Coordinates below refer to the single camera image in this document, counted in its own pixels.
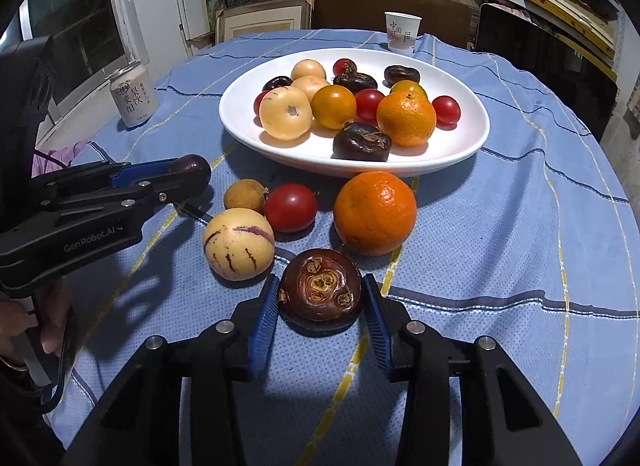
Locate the white beverage can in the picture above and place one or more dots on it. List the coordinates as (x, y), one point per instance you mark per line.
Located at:
(133, 93)

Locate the dark water chestnut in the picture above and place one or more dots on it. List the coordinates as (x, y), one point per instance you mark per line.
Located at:
(355, 81)
(398, 73)
(320, 286)
(361, 141)

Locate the large orange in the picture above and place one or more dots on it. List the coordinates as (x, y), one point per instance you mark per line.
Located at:
(374, 213)
(409, 119)

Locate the blue checked tablecloth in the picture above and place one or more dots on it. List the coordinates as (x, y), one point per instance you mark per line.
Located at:
(531, 241)

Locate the yellow-orange tomato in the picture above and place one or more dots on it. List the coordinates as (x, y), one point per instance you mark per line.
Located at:
(333, 106)

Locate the cardboard box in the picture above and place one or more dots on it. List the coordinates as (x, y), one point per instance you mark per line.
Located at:
(265, 16)

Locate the large orange front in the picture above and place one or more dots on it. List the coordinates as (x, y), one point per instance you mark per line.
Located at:
(374, 213)

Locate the peach-coloured fruit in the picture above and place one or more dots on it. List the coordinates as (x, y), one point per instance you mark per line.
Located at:
(310, 85)

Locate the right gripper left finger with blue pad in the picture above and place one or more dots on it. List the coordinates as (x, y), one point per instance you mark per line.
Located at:
(232, 350)

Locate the white oval plate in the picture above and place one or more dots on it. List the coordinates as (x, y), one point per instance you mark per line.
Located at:
(313, 151)

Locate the pink cloth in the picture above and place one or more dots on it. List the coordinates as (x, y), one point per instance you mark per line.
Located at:
(55, 159)

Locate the left hand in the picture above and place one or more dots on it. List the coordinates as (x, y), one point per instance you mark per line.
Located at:
(15, 320)

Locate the yellow tomato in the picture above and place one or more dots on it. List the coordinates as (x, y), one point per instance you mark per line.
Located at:
(408, 86)

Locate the dark water chestnut front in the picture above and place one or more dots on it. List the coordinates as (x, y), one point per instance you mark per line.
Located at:
(320, 286)

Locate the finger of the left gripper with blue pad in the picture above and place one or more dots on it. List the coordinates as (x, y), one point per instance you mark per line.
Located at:
(128, 174)
(163, 189)

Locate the white paper cup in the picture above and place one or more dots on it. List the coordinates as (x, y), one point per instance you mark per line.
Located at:
(402, 31)

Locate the striped pepino melon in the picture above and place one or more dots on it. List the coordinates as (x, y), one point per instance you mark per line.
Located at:
(238, 244)

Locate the small brown longan fruit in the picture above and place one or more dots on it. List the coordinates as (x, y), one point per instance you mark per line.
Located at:
(246, 193)

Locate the small red tomato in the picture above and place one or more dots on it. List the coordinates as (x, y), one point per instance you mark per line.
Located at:
(447, 110)

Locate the pale yellow round fruit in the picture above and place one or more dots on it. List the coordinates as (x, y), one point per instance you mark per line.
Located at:
(285, 113)

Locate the small dark plum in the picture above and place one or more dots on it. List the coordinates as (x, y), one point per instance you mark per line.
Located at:
(277, 82)

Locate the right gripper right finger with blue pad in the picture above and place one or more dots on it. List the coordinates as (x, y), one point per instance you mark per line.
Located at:
(408, 351)

